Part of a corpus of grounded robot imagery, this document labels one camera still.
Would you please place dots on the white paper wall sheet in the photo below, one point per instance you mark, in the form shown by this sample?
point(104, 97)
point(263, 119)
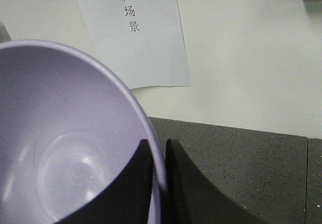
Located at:
point(141, 41)

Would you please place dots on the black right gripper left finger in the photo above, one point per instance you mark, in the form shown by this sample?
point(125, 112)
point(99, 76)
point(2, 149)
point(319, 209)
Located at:
point(127, 198)

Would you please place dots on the purple plastic bowl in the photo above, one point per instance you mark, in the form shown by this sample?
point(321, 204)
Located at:
point(68, 128)

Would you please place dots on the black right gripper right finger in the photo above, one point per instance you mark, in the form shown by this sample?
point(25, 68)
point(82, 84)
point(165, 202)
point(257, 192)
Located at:
point(192, 198)

